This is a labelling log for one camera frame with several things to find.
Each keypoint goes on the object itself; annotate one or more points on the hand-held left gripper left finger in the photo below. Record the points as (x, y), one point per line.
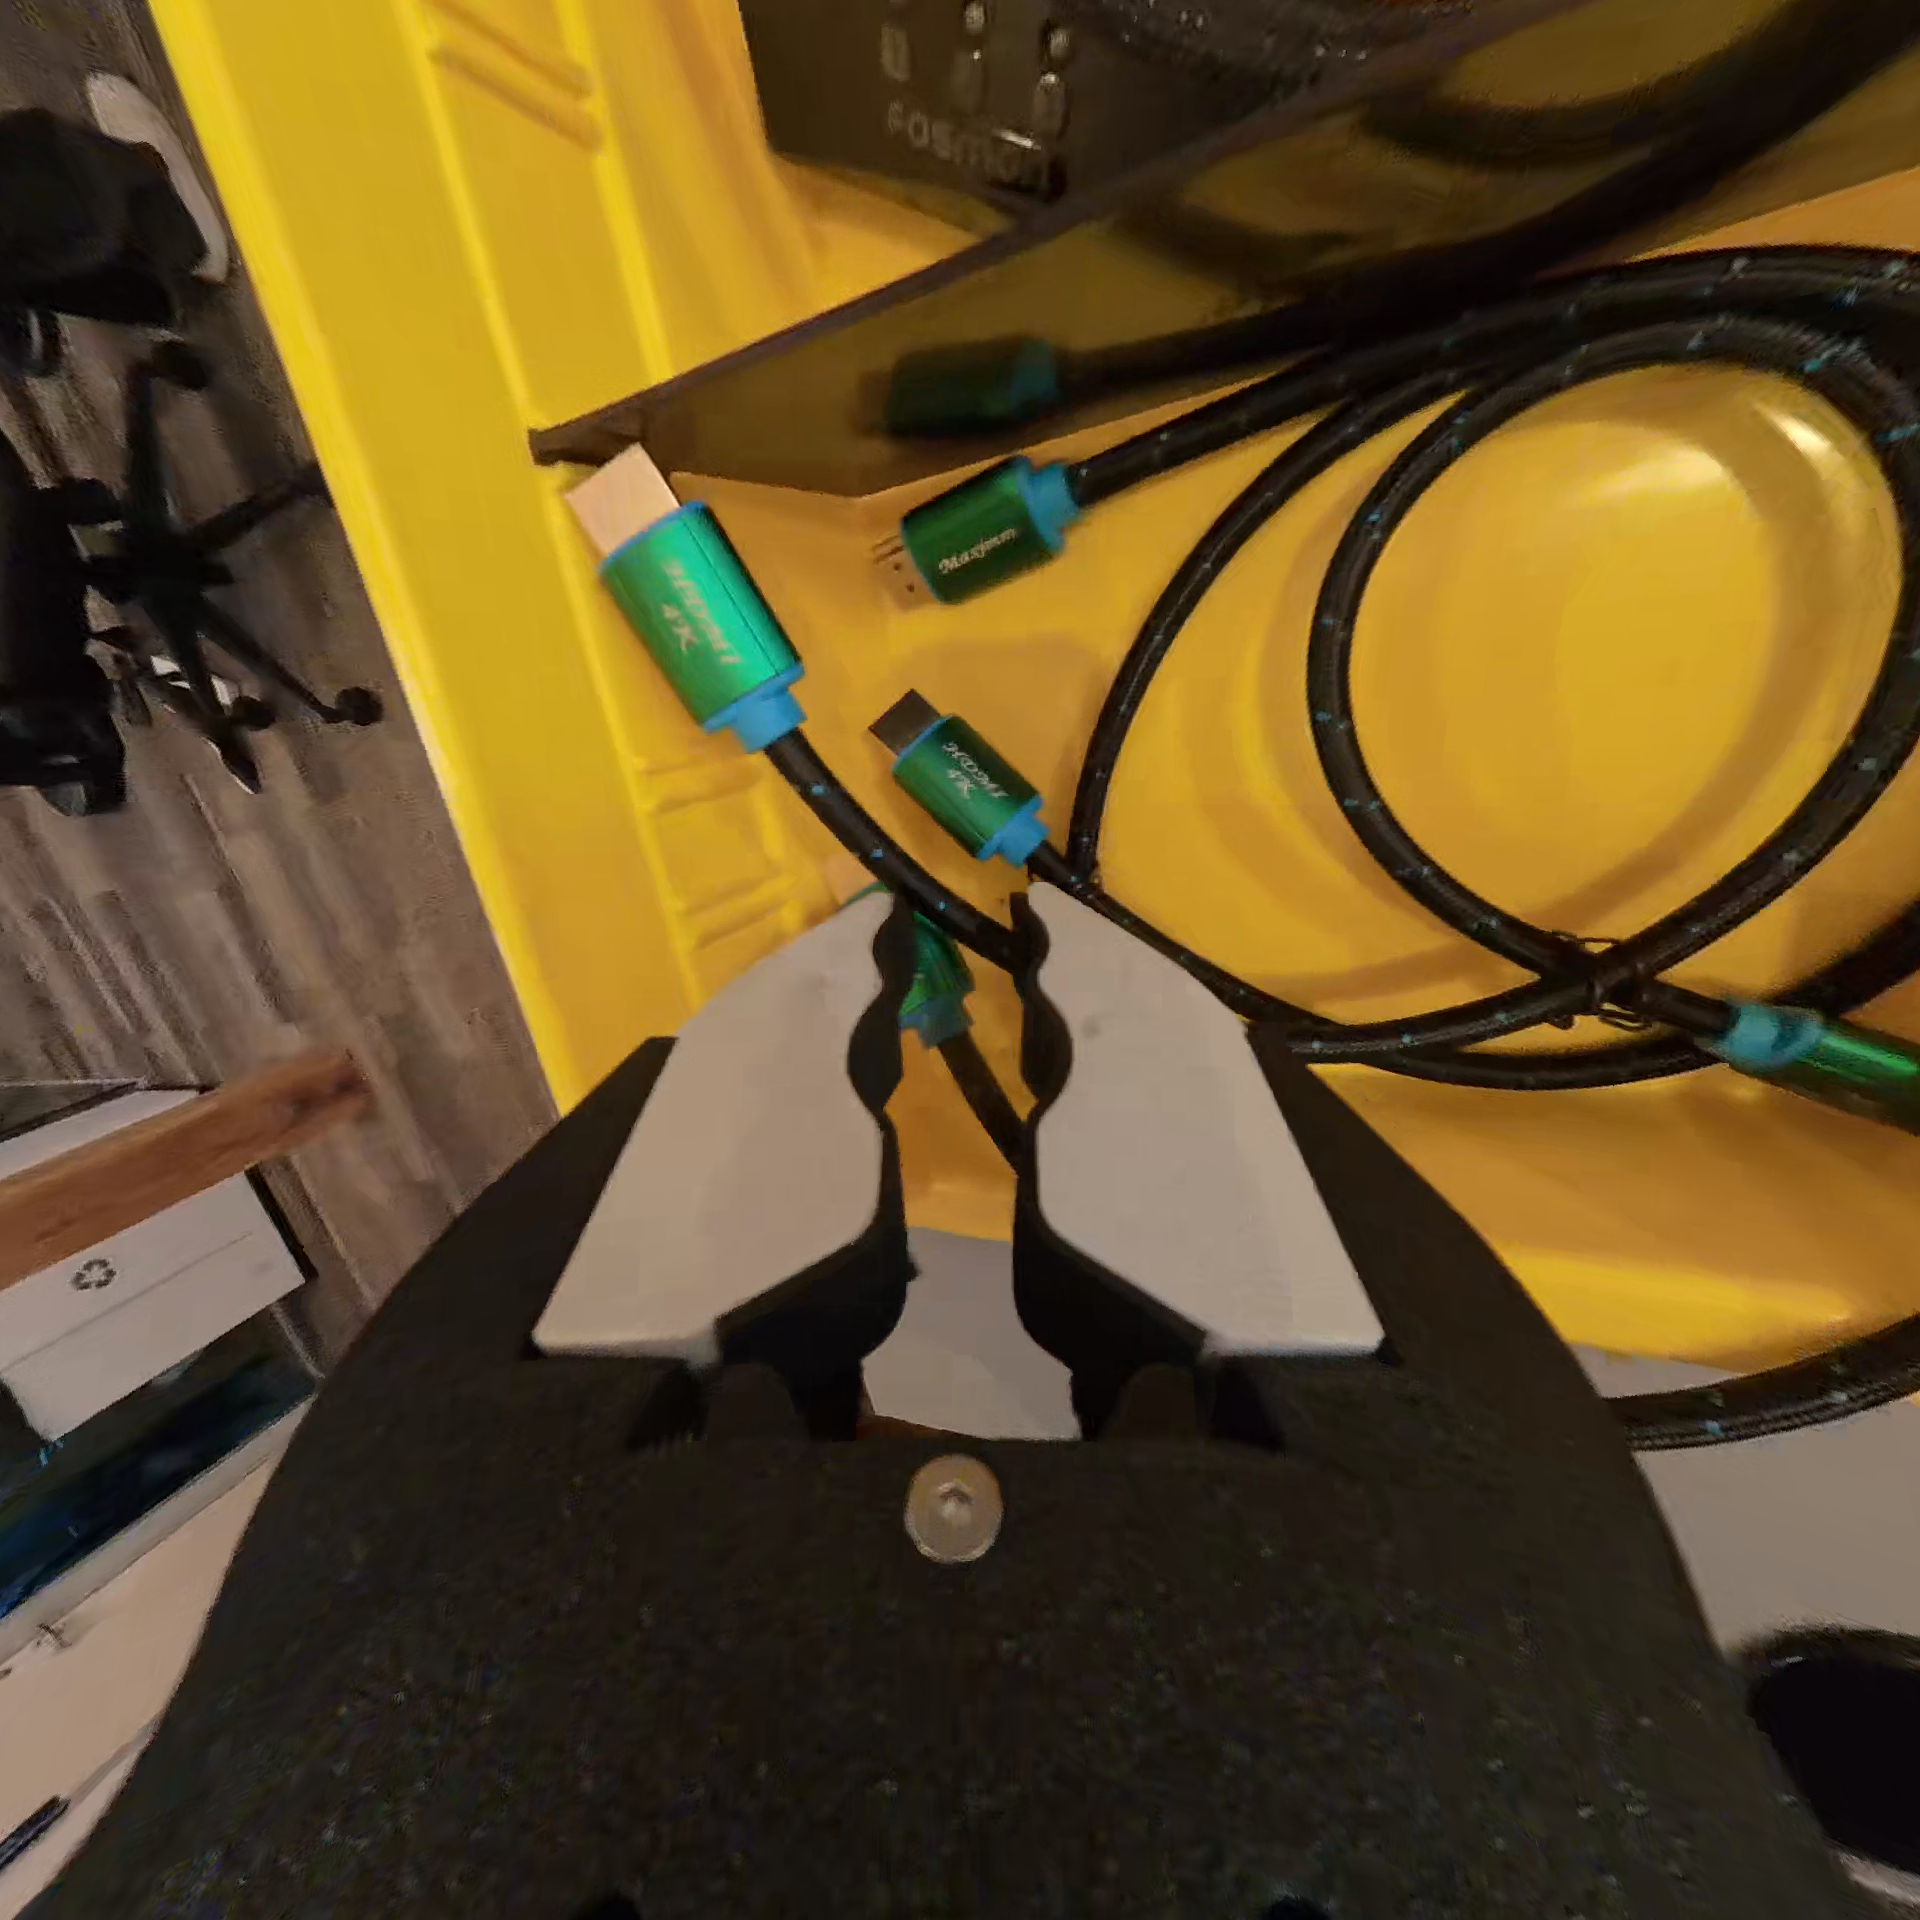
(734, 1171)

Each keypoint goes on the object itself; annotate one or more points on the black office chair base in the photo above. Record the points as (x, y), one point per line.
(165, 600)

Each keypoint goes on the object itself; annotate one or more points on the wooden bar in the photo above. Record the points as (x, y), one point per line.
(182, 1148)

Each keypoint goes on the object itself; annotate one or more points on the yellow plastic tray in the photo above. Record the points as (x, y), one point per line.
(495, 600)

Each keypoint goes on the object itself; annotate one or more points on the black port hub box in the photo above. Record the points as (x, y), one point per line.
(932, 89)

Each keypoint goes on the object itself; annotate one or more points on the white box recycling symbol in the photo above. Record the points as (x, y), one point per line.
(149, 1289)

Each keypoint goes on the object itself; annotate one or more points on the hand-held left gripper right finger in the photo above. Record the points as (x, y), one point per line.
(1184, 1185)

